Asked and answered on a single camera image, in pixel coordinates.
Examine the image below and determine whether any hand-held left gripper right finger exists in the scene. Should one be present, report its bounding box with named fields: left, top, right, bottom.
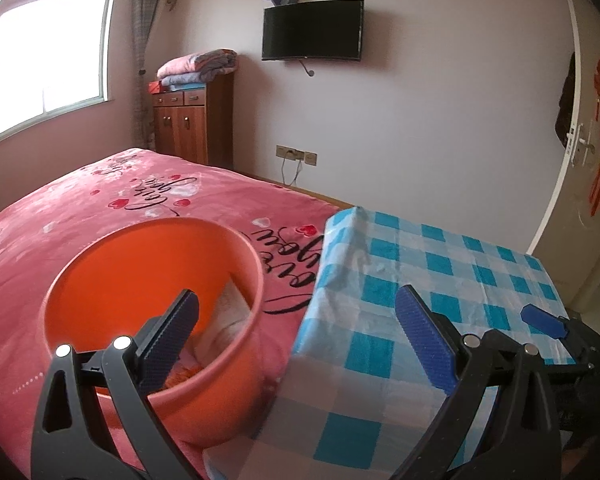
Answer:
left=394, top=284, right=563, bottom=480

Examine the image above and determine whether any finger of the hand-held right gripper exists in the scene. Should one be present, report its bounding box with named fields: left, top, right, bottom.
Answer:
left=542, top=357, right=598, bottom=378
left=521, top=304, right=598, bottom=361

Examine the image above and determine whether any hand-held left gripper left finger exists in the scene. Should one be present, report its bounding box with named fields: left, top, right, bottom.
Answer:
left=30, top=287, right=202, bottom=480

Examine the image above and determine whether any white wipes packet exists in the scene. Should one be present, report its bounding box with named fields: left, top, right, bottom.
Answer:
left=180, top=280, right=255, bottom=376

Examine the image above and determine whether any orange plastic bucket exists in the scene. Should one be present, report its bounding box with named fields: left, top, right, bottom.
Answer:
left=41, top=217, right=267, bottom=448

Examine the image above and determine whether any blue checked tablecloth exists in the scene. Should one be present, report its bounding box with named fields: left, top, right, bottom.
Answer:
left=202, top=206, right=578, bottom=480

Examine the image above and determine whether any pink heart bed blanket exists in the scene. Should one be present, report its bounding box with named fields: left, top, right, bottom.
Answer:
left=0, top=147, right=356, bottom=480

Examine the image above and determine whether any black hanging bag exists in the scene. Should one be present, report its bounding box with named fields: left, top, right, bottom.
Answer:
left=554, top=52, right=577, bottom=150

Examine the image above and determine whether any wooden cabinet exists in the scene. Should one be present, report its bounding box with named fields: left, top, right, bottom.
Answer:
left=152, top=71, right=234, bottom=170

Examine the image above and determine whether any pale blue folded blanket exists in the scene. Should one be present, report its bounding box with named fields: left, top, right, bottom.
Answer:
left=160, top=74, right=204, bottom=92

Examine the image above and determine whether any pink folded blanket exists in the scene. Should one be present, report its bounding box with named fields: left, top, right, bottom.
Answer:
left=156, top=49, right=239, bottom=83

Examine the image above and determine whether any checked curtain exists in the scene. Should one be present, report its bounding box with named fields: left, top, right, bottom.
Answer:
left=130, top=0, right=173, bottom=151

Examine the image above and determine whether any white door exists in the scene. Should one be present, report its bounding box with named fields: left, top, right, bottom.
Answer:
left=525, top=0, right=600, bottom=301

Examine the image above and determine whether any window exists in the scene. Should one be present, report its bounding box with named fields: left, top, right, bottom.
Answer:
left=0, top=0, right=118, bottom=150

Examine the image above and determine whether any silver door handle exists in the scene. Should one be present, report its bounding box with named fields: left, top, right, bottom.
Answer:
left=565, top=122, right=597, bottom=168

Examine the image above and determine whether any white power cable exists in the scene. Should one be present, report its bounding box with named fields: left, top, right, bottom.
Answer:
left=280, top=152, right=302, bottom=187

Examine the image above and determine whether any wall socket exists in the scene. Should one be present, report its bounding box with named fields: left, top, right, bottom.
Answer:
left=276, top=145, right=318, bottom=166

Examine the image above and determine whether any black wall television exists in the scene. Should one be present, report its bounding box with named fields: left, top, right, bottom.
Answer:
left=261, top=0, right=365, bottom=62

